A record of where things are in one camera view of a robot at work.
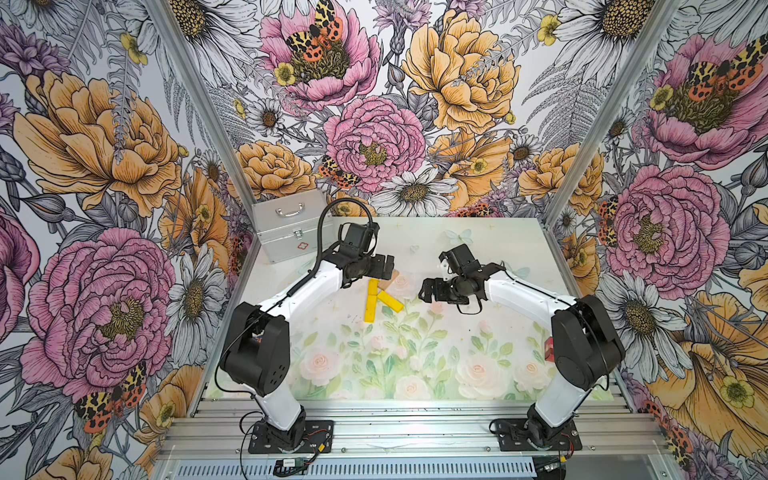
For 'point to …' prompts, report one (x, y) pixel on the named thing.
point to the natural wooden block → (395, 274)
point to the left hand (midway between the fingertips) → (377, 270)
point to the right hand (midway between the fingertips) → (433, 302)
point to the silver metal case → (289, 226)
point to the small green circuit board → (297, 463)
